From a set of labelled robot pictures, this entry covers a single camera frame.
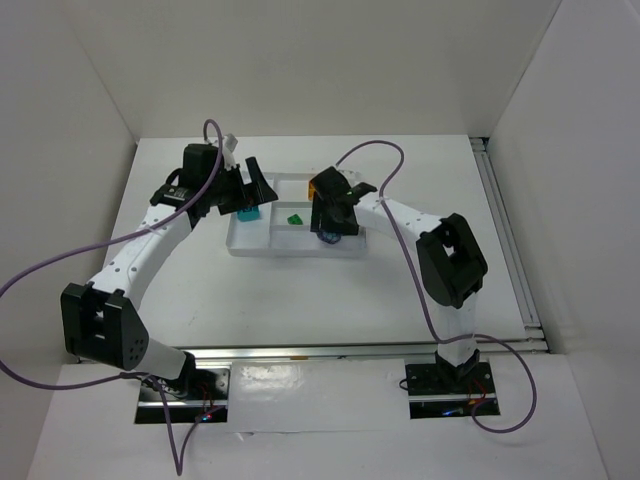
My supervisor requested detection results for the teal frog lego piece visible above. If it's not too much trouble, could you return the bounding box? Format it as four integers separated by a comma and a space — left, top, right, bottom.
236, 206, 261, 222

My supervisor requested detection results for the green sloped lego brick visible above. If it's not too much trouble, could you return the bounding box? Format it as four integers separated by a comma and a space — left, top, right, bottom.
287, 214, 303, 225

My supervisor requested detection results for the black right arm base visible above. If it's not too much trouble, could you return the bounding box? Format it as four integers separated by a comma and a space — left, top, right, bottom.
398, 362, 500, 419

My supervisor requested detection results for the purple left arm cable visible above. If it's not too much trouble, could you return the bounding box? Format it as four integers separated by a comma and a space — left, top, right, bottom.
0, 118, 225, 476

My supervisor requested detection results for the aluminium right side rail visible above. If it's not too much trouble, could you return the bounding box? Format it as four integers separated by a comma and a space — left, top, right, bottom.
469, 137, 548, 349

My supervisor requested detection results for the yellow butterfly lego piece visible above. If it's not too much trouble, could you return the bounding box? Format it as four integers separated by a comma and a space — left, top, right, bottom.
307, 182, 316, 201

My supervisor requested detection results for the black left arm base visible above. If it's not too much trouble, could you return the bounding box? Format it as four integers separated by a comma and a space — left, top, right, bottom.
134, 366, 231, 425

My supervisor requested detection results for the aluminium table edge rail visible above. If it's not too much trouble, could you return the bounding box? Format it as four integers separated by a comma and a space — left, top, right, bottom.
78, 340, 551, 365

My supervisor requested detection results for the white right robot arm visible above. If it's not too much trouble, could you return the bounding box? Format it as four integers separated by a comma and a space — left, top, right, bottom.
310, 167, 488, 383

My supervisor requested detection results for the purple flower lego piece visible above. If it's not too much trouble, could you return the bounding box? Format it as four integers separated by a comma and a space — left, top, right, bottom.
317, 231, 342, 245

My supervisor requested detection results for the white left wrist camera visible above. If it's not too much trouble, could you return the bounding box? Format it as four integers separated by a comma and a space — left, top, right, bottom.
221, 134, 238, 170

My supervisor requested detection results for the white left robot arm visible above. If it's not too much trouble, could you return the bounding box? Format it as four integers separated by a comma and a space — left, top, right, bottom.
60, 134, 278, 397

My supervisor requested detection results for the white divided plastic tray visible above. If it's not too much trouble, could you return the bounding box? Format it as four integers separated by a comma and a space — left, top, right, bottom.
226, 172, 367, 258

